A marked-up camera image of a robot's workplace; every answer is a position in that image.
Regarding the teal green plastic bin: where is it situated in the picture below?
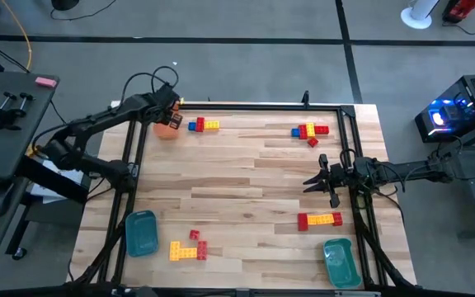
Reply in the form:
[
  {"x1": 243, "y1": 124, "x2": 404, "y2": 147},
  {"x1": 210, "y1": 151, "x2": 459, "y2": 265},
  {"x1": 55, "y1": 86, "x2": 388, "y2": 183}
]
[{"x1": 322, "y1": 238, "x2": 363, "y2": 290}]

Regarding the red and black device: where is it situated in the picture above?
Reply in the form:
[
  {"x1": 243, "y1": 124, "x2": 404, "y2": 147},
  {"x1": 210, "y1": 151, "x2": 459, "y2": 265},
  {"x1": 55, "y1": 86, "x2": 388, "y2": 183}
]
[{"x1": 442, "y1": 0, "x2": 475, "y2": 25}]

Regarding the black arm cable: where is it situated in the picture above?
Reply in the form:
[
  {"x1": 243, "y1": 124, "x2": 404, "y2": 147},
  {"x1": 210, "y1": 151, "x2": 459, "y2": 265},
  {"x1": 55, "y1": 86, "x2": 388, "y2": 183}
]
[
  {"x1": 339, "y1": 147, "x2": 406, "y2": 226},
  {"x1": 120, "y1": 65, "x2": 180, "y2": 104}
]

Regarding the black clamp tool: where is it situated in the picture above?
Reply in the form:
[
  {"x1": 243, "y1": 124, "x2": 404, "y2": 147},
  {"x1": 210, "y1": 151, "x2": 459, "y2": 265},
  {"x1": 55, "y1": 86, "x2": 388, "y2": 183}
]
[{"x1": 0, "y1": 91, "x2": 36, "y2": 132}]

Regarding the black floor cable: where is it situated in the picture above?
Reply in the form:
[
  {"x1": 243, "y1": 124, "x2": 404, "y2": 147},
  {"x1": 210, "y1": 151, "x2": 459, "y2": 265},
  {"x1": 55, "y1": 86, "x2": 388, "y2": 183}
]
[
  {"x1": 441, "y1": 21, "x2": 475, "y2": 38},
  {"x1": 49, "y1": 0, "x2": 118, "y2": 21}
]

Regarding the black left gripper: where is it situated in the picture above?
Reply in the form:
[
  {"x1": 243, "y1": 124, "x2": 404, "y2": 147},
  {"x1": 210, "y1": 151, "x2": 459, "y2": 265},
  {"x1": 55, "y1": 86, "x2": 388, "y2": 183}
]
[{"x1": 148, "y1": 84, "x2": 184, "y2": 130}]

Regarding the black round stand base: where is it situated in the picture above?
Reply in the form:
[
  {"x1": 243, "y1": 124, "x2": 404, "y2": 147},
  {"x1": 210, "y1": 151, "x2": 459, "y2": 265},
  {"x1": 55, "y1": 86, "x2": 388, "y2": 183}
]
[{"x1": 50, "y1": 0, "x2": 81, "y2": 12}]

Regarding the black lit computer tower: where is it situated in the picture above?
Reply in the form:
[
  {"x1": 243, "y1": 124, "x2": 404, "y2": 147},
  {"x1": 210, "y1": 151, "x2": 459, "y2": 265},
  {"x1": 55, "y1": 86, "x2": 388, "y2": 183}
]
[{"x1": 413, "y1": 73, "x2": 475, "y2": 144}]

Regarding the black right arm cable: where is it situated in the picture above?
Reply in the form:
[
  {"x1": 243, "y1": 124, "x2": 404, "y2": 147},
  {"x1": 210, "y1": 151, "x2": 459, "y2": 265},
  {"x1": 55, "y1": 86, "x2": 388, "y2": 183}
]
[{"x1": 339, "y1": 147, "x2": 406, "y2": 226}]

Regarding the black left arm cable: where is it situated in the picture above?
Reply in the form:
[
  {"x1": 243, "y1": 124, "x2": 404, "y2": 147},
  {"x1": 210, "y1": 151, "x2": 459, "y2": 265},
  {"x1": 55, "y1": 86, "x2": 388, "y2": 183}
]
[{"x1": 120, "y1": 65, "x2": 180, "y2": 104}]

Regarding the yellow cable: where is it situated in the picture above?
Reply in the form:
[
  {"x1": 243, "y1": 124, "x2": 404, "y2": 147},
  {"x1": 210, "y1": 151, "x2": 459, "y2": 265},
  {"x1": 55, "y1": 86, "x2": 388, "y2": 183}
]
[{"x1": 0, "y1": 0, "x2": 34, "y2": 73}]

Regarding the white paper sheet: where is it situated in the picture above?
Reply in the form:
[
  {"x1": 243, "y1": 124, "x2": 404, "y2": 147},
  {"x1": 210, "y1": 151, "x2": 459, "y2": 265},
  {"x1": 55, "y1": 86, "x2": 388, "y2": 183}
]
[{"x1": 29, "y1": 158, "x2": 87, "y2": 205}]

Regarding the dark grey side desk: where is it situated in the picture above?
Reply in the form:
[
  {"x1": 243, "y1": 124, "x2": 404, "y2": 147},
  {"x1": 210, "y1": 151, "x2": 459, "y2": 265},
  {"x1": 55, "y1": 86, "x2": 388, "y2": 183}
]
[{"x1": 0, "y1": 70, "x2": 61, "y2": 282}]

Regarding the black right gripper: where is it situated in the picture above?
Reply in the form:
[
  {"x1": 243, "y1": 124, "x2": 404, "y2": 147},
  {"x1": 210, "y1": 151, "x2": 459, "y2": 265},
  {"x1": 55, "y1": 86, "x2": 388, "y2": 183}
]
[{"x1": 302, "y1": 153, "x2": 360, "y2": 209}]

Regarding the white fan base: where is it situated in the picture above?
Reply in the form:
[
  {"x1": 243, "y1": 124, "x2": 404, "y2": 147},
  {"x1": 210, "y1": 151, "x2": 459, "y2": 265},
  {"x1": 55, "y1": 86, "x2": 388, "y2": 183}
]
[{"x1": 400, "y1": 0, "x2": 440, "y2": 31}]

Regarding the teal blue plastic bin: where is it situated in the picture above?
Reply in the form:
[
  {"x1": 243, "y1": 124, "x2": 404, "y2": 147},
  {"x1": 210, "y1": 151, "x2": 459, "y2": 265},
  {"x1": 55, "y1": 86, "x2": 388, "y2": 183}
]
[{"x1": 125, "y1": 210, "x2": 160, "y2": 258}]

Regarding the orange plastic bin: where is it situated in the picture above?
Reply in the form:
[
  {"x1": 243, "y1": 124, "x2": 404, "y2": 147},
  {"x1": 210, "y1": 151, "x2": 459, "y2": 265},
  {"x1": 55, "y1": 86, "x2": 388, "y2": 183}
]
[{"x1": 152, "y1": 105, "x2": 181, "y2": 141}]

